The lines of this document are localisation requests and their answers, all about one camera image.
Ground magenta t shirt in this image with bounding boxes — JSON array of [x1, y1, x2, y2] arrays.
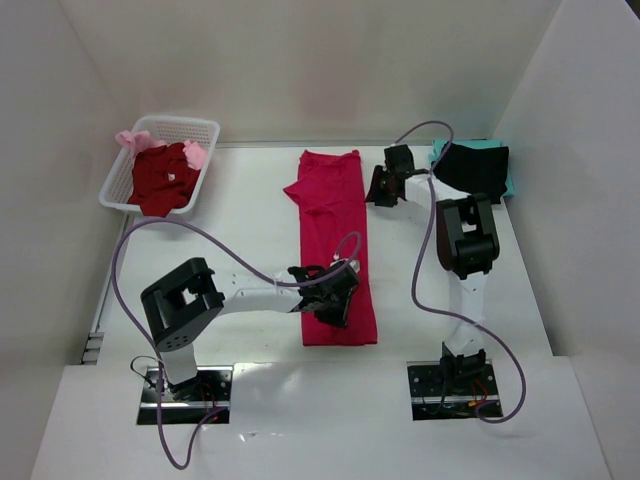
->
[[284, 150, 378, 346]]

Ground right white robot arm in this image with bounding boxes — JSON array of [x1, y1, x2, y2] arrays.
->
[[366, 145, 500, 394]]

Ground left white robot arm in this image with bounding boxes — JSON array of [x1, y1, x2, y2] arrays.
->
[[141, 258, 359, 401]]

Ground teal folded t shirt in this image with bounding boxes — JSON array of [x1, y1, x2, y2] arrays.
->
[[428, 138, 515, 197]]

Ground black folded t shirt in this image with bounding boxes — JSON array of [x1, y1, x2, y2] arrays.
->
[[434, 143, 510, 204]]

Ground dark red t shirt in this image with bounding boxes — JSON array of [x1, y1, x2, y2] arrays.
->
[[128, 142, 200, 217]]

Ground white plastic basket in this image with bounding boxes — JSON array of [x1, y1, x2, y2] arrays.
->
[[99, 115, 221, 220]]

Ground light pink t shirt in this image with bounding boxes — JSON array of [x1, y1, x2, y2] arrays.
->
[[115, 130, 208, 171]]

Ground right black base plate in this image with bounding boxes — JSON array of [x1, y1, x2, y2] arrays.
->
[[407, 362, 503, 421]]

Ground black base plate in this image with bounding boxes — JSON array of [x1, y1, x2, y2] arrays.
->
[[407, 362, 503, 421], [136, 366, 233, 426]]

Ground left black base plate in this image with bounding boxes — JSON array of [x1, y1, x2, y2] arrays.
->
[[136, 366, 233, 426]]

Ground metal table edge bracket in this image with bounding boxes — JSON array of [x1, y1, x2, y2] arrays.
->
[[80, 332, 104, 365]]

